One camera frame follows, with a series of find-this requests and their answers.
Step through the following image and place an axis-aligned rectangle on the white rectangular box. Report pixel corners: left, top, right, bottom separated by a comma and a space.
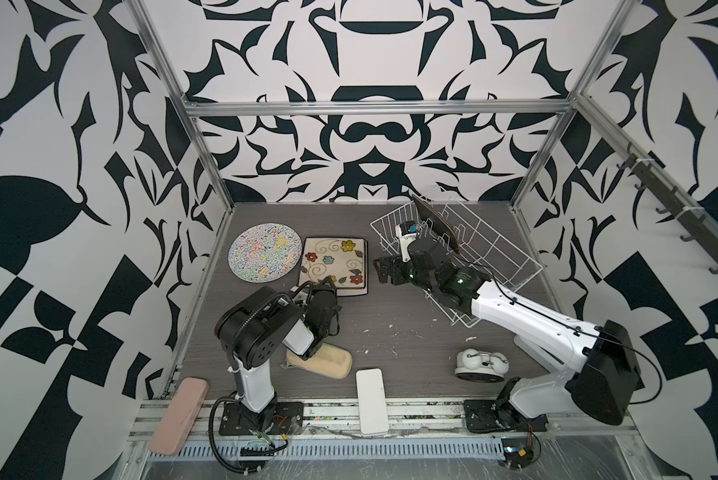
355, 368, 389, 436

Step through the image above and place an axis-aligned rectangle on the wall hook rail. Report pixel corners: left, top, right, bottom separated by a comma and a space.
618, 142, 718, 275

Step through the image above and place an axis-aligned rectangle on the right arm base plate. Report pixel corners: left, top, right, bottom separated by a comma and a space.
463, 399, 548, 434

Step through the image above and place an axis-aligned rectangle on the floral square plate black rim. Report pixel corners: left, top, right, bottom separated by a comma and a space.
298, 237, 369, 297

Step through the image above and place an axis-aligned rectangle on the pink eraser block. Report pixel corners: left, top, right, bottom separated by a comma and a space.
148, 377, 209, 456

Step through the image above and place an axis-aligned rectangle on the colourful speckled round plate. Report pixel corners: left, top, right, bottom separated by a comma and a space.
227, 223, 302, 284

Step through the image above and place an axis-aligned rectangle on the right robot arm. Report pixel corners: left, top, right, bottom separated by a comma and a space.
373, 239, 657, 431

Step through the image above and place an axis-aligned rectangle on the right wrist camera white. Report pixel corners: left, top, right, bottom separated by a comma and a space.
395, 220, 420, 263

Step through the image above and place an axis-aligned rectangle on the beige sponge case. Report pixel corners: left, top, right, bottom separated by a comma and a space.
285, 343, 353, 380

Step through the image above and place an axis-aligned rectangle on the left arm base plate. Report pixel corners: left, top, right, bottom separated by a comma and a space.
218, 400, 304, 436

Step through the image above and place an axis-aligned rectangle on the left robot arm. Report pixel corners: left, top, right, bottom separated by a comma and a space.
214, 278, 353, 430

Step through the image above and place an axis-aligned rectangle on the dark glass plate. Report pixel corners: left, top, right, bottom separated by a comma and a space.
412, 195, 460, 253

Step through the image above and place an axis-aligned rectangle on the white slotted cable duct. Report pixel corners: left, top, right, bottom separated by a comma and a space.
168, 437, 505, 462

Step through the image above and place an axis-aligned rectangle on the white scale with display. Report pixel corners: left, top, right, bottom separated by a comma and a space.
513, 335, 558, 372

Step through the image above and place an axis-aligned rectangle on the white round gadget black base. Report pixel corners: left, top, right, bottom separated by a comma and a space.
455, 348, 509, 383

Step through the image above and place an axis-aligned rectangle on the white wire dish rack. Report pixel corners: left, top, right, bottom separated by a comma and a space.
370, 197, 543, 328

